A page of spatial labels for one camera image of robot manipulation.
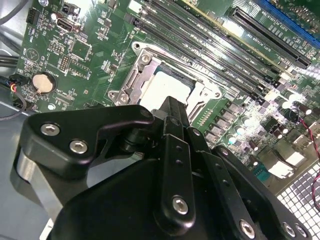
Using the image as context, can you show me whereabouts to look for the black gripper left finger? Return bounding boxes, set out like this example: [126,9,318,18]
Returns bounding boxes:
[10,95,198,238]

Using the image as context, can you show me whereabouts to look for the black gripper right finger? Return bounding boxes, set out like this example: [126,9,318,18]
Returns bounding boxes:
[177,98,314,240]

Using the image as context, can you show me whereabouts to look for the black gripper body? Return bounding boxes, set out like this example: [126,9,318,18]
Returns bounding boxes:
[48,123,237,240]

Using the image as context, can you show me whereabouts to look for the silver CPU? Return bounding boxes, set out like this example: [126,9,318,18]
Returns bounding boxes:
[137,63,198,113]

